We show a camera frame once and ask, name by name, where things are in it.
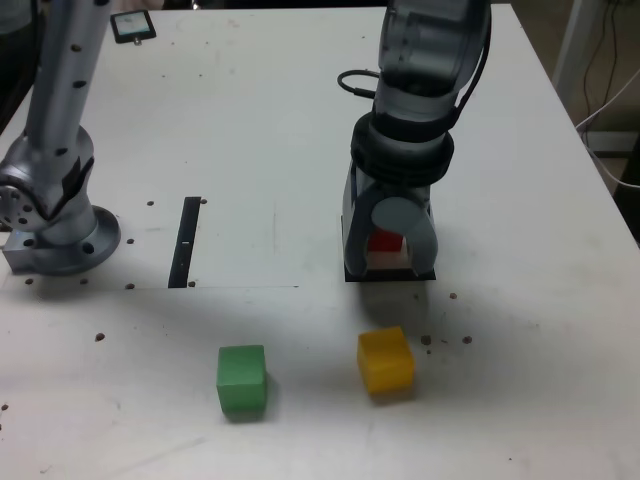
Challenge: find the black tape square outline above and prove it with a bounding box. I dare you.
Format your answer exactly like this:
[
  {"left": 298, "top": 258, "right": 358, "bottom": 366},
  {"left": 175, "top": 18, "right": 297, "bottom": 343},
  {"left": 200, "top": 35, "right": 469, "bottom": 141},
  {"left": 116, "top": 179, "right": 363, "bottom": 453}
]
[{"left": 340, "top": 213, "right": 437, "bottom": 284}]

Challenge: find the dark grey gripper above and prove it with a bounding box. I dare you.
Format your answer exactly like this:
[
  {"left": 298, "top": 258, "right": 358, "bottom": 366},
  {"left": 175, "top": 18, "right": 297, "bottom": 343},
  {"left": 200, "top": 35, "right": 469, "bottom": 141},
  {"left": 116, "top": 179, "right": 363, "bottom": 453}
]
[{"left": 342, "top": 164, "right": 441, "bottom": 280}]

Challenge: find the yellow cube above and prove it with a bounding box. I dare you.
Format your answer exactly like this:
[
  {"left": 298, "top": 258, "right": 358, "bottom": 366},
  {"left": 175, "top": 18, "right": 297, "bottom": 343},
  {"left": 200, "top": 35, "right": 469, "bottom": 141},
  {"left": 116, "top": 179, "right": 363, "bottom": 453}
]
[{"left": 356, "top": 326, "right": 416, "bottom": 396}]

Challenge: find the red cube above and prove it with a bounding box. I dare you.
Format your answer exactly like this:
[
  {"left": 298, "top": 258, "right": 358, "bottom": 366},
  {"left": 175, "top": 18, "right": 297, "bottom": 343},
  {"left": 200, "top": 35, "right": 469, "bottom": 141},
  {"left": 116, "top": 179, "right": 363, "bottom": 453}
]
[{"left": 368, "top": 229, "right": 405, "bottom": 254}]

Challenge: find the green cube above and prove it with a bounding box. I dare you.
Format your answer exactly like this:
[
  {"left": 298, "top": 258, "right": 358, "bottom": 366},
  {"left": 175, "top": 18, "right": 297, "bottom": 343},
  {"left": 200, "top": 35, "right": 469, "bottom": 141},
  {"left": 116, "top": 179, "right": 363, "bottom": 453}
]
[{"left": 215, "top": 344, "right": 268, "bottom": 415}]

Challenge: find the white metal post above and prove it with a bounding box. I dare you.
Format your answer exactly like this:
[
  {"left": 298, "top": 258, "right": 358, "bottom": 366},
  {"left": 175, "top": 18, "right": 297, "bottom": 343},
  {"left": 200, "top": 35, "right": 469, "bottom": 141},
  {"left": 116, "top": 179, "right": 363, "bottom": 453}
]
[{"left": 552, "top": 0, "right": 601, "bottom": 119}]

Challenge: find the black flat phone-like device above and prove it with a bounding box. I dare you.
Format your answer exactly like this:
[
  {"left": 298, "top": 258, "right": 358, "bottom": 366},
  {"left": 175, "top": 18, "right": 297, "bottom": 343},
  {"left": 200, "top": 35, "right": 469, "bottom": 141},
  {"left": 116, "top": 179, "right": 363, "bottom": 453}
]
[{"left": 109, "top": 9, "right": 157, "bottom": 45}]

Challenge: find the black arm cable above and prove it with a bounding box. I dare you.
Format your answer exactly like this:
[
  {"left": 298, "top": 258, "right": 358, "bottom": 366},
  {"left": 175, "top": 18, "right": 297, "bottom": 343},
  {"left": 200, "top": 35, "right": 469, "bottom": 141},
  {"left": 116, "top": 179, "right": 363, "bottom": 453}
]
[{"left": 449, "top": 0, "right": 494, "bottom": 131}]

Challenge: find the black camera cable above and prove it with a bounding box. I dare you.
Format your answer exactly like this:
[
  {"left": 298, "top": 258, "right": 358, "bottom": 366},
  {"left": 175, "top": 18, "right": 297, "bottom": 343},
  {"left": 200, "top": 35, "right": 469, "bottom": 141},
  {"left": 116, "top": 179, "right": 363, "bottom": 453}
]
[{"left": 337, "top": 68, "right": 382, "bottom": 99}]

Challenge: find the white cable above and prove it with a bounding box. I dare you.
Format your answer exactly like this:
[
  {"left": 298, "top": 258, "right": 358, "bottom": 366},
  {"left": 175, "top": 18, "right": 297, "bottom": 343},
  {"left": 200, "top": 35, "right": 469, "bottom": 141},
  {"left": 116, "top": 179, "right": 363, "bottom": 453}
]
[{"left": 574, "top": 67, "right": 640, "bottom": 190}]

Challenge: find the black tape strip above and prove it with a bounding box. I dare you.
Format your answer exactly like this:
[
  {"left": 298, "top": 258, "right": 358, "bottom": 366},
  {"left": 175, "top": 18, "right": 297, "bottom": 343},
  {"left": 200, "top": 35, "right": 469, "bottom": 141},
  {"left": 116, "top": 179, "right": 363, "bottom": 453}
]
[{"left": 167, "top": 196, "right": 202, "bottom": 290}]

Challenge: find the black hanging cable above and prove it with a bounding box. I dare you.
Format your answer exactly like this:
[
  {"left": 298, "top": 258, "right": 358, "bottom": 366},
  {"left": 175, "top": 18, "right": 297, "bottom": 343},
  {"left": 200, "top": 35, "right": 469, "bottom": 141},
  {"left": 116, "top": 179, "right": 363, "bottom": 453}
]
[
  {"left": 582, "top": 0, "right": 612, "bottom": 121},
  {"left": 599, "top": 0, "right": 625, "bottom": 121}
]

